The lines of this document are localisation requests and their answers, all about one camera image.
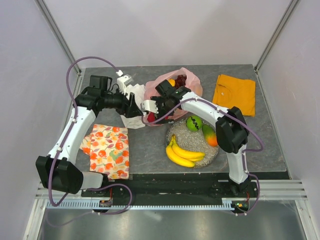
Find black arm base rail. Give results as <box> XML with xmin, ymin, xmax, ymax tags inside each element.
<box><xmin>80</xmin><ymin>172</ymin><xmax>258</xmax><ymax>201</ymax></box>

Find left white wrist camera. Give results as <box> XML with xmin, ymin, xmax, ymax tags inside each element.
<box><xmin>116</xmin><ymin>69</ymin><xmax>133</xmax><ymax>95</ymax></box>

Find floral patterned cloth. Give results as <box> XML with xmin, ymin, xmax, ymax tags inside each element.
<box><xmin>79</xmin><ymin>124</ymin><xmax>130</xmax><ymax>180</ymax></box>

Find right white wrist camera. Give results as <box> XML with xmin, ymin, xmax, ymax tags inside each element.
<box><xmin>140</xmin><ymin>99</ymin><xmax>159</xmax><ymax>115</ymax></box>

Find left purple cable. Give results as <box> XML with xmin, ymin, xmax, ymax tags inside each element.
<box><xmin>44</xmin><ymin>56</ymin><xmax>133</xmax><ymax>227</ymax></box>

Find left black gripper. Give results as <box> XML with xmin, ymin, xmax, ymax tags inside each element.
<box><xmin>101</xmin><ymin>86</ymin><xmax>143</xmax><ymax>119</ymax></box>

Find speckled glass plate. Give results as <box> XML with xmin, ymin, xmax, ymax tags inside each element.
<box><xmin>166</xmin><ymin>117</ymin><xmax>219</xmax><ymax>168</ymax></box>

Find grey slotted cable duct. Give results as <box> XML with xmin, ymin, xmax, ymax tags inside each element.
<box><xmin>45</xmin><ymin>199</ymin><xmax>240</xmax><ymax>211</ymax></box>

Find orange folded t-shirt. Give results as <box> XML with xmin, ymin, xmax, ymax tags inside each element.
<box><xmin>212</xmin><ymin>74</ymin><xmax>256</xmax><ymax>117</ymax></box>

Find fake mango fruit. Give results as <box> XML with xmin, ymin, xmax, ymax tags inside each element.
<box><xmin>202</xmin><ymin>124</ymin><xmax>218</xmax><ymax>147</ymax></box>

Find pink plastic bag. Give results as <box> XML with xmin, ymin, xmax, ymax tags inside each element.
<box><xmin>143</xmin><ymin>67</ymin><xmax>203</xmax><ymax>126</ymax></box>

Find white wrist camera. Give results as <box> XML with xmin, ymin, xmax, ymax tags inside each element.
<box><xmin>116</xmin><ymin>69</ymin><xmax>133</xmax><ymax>95</ymax></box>
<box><xmin>140</xmin><ymin>99</ymin><xmax>159</xmax><ymax>115</ymax></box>

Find yellow fake banana bunch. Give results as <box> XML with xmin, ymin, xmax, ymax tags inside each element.
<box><xmin>165</xmin><ymin>134</ymin><xmax>205</xmax><ymax>168</ymax></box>

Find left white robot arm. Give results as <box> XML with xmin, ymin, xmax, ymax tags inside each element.
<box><xmin>35</xmin><ymin>74</ymin><xmax>143</xmax><ymax>197</ymax></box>

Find fake dark grapes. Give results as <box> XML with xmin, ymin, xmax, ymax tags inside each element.
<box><xmin>174</xmin><ymin>75</ymin><xmax>187</xmax><ymax>89</ymax></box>

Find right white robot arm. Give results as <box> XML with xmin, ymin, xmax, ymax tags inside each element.
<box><xmin>142</xmin><ymin>80</ymin><xmax>249</xmax><ymax>197</ymax></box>

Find fake green fruit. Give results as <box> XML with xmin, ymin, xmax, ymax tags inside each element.
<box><xmin>186</xmin><ymin>115</ymin><xmax>203</xmax><ymax>132</ymax></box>

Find white folded cloth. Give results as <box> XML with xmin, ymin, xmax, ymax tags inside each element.
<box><xmin>120</xmin><ymin>84</ymin><xmax>146</xmax><ymax>129</ymax></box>

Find fake red fruit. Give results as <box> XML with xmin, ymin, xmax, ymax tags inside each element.
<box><xmin>146</xmin><ymin>112</ymin><xmax>156</xmax><ymax>123</ymax></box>

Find aluminium frame profile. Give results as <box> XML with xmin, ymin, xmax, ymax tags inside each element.
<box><xmin>35</xmin><ymin>0</ymin><xmax>76</xmax><ymax>64</ymax></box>

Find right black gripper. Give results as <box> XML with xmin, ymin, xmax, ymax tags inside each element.
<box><xmin>151</xmin><ymin>95</ymin><xmax>175</xmax><ymax>124</ymax></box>

